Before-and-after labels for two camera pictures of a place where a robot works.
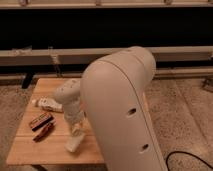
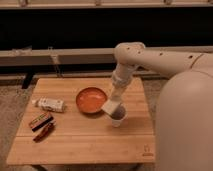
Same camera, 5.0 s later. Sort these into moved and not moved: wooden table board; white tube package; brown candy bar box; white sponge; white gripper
Moved: white gripper; white sponge
Not moved: white tube package; wooden table board; brown candy bar box
